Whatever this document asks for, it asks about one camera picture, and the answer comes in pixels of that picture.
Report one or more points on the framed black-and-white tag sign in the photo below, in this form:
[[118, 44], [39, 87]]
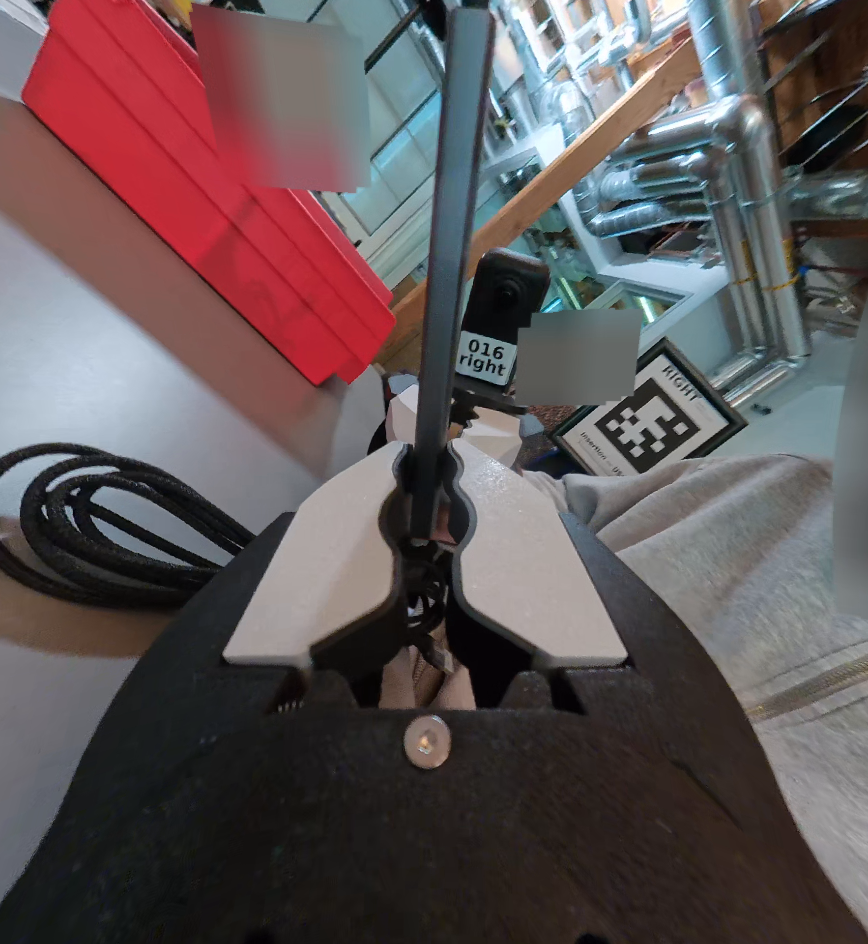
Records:
[[651, 424]]

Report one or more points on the wooden beam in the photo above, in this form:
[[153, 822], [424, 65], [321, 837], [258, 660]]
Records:
[[589, 140]]

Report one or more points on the grey desk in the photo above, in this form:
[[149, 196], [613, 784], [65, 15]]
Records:
[[109, 383]]

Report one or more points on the silver ventilation ducts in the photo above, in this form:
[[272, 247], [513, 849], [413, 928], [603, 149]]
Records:
[[736, 169]]

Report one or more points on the person's grey sweater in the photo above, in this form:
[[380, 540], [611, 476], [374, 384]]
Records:
[[810, 737]]

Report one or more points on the person's right forearm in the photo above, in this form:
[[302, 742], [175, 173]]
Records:
[[670, 509]]

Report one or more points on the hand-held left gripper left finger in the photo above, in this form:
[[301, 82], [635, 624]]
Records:
[[331, 568]]

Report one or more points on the red plastic bin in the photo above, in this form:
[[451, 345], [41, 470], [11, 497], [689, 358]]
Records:
[[146, 184]]

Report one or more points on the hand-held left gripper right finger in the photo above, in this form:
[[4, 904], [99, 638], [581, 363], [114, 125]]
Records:
[[537, 575]]

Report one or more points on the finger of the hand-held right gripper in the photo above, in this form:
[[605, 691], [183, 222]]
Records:
[[403, 413], [493, 439]]

